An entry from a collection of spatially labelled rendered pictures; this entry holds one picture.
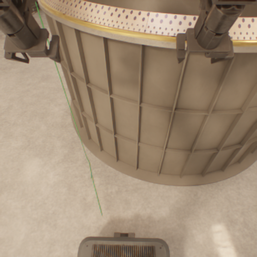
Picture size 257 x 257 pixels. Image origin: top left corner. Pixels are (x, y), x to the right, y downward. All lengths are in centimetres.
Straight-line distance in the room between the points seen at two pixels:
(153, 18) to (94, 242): 118
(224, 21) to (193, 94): 60
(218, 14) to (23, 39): 42
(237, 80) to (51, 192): 153
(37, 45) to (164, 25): 51
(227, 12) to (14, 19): 42
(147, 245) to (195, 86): 91
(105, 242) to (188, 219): 67
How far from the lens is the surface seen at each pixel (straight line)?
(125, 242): 124
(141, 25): 86
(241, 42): 88
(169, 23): 85
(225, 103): 111
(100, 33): 92
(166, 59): 90
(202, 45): 51
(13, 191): 188
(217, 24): 45
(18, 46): 55
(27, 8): 57
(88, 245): 126
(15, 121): 242
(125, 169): 166
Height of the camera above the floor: 148
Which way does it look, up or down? 49 degrees down
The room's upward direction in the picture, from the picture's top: 1 degrees counter-clockwise
